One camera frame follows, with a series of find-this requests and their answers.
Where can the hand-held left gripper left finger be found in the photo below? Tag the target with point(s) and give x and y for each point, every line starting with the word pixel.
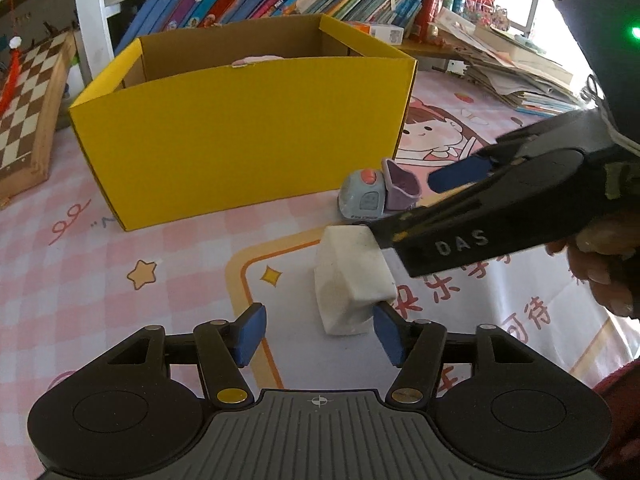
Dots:
pixel 250 332

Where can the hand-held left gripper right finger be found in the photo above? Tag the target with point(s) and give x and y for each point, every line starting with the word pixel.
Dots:
pixel 387 332

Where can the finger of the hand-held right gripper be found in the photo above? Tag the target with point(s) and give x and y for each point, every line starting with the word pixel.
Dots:
pixel 460 173
pixel 425 220

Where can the white squishy block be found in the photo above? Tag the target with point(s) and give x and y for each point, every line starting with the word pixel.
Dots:
pixel 345 280

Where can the yellow cardboard box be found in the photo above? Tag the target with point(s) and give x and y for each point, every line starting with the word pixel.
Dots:
pixel 225 135

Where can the person's right forearm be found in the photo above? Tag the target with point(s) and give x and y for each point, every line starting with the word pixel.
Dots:
pixel 622 410

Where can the pink cartoon desktop mat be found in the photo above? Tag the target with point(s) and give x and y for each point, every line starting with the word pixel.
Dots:
pixel 150 285

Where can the person's right hand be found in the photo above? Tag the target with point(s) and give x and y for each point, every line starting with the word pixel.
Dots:
pixel 605 260

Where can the small purple cup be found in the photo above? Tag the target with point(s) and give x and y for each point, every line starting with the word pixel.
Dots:
pixel 400 185

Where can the grey toy with orange button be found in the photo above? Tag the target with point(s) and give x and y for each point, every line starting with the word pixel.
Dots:
pixel 362 200

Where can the stack of papers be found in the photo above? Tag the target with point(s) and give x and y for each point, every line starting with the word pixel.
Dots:
pixel 510 65

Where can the orange and white small box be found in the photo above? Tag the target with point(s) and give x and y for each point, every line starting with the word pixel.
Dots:
pixel 387 34

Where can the pink plush toy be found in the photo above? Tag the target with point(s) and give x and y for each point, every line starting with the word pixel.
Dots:
pixel 255 60

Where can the wooden chessboard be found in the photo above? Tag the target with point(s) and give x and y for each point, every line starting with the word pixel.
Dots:
pixel 30 110

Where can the white metal bookshelf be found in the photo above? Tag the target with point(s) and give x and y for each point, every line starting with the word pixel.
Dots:
pixel 95 25

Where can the red tassel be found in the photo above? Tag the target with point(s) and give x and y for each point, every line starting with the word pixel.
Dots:
pixel 12 70

